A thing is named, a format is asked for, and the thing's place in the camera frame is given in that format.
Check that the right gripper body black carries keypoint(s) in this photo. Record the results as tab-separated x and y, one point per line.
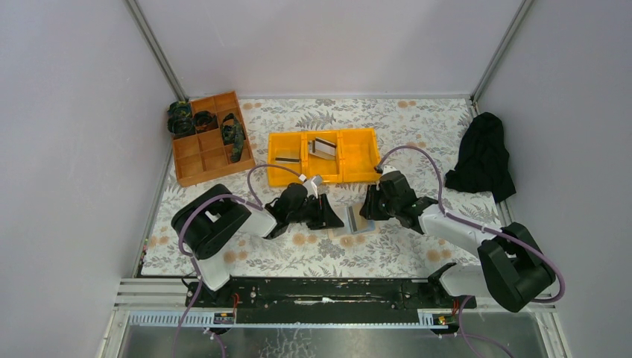
373	203

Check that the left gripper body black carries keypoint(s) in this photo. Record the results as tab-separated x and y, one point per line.
320	212

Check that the beige card grey stripe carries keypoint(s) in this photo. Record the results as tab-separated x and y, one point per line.
356	222

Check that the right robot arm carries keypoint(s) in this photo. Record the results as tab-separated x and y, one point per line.
510	268

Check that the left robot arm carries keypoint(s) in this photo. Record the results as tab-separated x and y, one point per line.
209	222

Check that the card in left bin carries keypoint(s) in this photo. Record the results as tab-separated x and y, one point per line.
287	160

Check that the card in bin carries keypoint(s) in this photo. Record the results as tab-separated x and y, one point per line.
287	160
322	148

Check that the card in middle bin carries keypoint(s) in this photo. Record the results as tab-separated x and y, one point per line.
322	148

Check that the yellow three-compartment bin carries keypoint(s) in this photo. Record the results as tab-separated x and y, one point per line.
338	156

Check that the black cloth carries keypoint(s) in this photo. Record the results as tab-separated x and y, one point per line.
483	160

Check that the camo belt in tray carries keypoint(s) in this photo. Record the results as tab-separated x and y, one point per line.
233	134

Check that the orange compartment tray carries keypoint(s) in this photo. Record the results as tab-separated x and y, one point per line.
205	155

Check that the rolled belt in tray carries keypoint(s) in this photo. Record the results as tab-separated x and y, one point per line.
205	121

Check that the rolled camo belt outside tray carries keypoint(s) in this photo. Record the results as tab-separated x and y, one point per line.
180	118

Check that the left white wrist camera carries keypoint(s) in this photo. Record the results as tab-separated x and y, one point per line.
311	184

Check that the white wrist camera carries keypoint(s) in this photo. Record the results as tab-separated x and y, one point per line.
386	170
311	184

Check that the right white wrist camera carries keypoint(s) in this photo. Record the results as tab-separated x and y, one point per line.
386	170

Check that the aluminium frame rails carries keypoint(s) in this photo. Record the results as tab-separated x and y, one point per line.
163	299

